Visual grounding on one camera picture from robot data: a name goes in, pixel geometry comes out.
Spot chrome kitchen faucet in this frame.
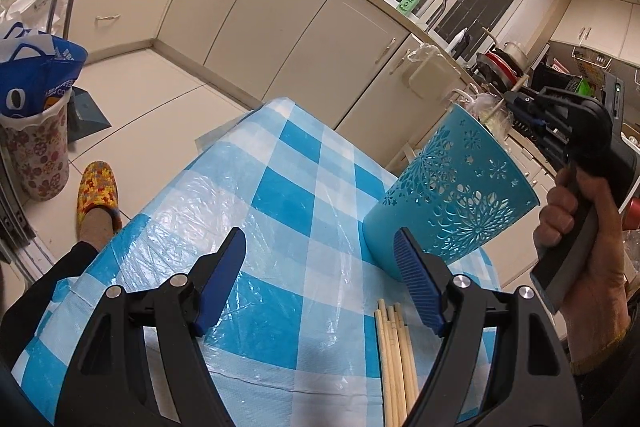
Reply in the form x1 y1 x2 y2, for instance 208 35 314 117
419 0 449 34

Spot person's leg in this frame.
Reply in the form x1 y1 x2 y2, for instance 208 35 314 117
0 206 123 343

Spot floral trash bin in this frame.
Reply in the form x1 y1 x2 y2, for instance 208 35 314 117
0 96 71 204

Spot white hanging waste bin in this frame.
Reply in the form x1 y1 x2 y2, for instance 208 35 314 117
406 43 453 98

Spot blue perforated utensil holder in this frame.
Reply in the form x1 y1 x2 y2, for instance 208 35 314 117
362 103 542 283

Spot blue plastic shopping bag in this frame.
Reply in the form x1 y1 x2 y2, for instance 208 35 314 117
0 22 89 118

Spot white bottle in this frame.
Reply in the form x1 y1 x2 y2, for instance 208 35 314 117
446 28 469 58

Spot person's right forearm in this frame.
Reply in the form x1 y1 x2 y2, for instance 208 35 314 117
564 326 635 379

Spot cream lower kitchen cabinets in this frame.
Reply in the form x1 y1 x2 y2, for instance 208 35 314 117
50 0 558 289

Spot clear plastic bag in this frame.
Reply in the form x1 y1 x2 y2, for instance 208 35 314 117
467 89 513 132

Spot metal sliding door frame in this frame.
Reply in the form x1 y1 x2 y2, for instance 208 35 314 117
0 152 38 264

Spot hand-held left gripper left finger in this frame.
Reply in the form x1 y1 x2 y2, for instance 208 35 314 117
50 227 248 427

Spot wooden chopstick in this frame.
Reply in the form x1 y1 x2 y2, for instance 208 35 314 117
381 305 402 427
400 321 422 402
387 306 408 427
374 300 397 427
394 303 417 414

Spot person's right hand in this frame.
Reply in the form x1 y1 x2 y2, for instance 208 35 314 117
532 166 633 366

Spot cream upper cabinet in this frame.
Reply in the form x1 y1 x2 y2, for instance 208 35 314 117
549 0 640 64

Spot blue checkered tablecloth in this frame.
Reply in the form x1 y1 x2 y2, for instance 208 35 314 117
10 96 503 427

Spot yellow patterned slipper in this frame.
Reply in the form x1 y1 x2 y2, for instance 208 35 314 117
75 161 124 235

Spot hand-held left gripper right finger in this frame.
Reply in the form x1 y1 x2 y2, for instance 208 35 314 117
393 227 586 427

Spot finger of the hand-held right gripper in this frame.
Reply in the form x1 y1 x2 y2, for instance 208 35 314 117
504 90 548 116
520 109 571 144

